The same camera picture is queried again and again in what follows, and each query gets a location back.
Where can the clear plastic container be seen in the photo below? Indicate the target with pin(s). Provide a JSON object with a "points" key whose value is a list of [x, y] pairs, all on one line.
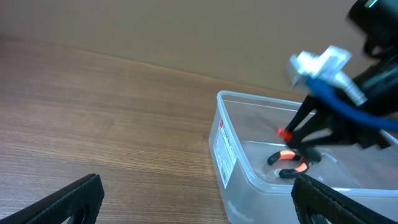
{"points": [[251, 190]]}

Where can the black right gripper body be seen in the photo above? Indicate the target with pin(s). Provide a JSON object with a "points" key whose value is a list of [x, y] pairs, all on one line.
{"points": [[379, 84]]}

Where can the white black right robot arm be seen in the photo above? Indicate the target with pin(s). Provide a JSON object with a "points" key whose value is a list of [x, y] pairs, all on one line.
{"points": [[378, 21]]}

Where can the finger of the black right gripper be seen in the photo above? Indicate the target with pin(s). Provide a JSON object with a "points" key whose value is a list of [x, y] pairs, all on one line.
{"points": [[307, 106], [317, 131]]}

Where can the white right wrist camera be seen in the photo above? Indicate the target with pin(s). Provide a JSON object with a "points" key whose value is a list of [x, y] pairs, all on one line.
{"points": [[327, 67]]}

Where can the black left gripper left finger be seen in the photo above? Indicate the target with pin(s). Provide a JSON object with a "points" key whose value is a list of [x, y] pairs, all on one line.
{"points": [[78, 202]]}

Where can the orange black needle-nose pliers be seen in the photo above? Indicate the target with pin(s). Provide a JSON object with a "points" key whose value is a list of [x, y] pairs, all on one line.
{"points": [[290, 163]]}

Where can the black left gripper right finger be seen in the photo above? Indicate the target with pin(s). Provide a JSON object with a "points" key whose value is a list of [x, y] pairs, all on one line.
{"points": [[316, 202]]}

